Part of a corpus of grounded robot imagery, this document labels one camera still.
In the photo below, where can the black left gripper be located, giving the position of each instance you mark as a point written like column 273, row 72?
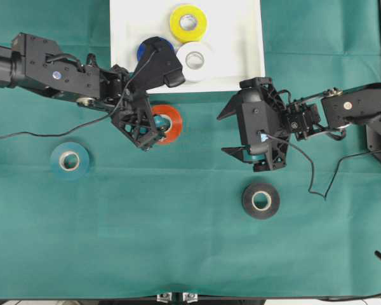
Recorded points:
column 129, row 110

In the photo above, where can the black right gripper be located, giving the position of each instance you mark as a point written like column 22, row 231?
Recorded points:
column 266, row 124

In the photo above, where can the red tape roll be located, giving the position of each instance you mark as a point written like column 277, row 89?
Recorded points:
column 176, row 122

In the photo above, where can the white tape roll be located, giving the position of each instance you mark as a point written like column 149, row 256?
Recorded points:
column 197, row 61

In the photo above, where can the black tape roll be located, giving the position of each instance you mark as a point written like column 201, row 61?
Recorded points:
column 260, row 200

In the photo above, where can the blue tape roll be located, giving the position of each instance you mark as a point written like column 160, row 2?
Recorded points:
column 144, row 44

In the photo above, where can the yellow tape roll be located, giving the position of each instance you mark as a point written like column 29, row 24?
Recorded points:
column 188, row 23

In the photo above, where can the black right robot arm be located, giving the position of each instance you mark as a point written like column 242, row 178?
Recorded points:
column 266, row 123

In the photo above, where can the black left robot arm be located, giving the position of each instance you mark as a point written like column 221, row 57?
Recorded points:
column 38, row 65

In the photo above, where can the teal tape roll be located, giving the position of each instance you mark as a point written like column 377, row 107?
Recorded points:
column 69, row 161

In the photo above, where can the white plastic case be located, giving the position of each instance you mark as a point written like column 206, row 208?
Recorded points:
column 234, row 36

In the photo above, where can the metal table clamp left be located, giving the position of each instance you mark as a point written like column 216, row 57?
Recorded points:
column 165, row 297

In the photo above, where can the metal table clamp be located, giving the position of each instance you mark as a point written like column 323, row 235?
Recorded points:
column 165, row 297
column 189, row 297

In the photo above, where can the metal table clamp right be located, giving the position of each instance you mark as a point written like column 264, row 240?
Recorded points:
column 189, row 297

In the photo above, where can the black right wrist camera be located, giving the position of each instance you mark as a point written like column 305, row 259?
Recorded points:
column 257, row 127

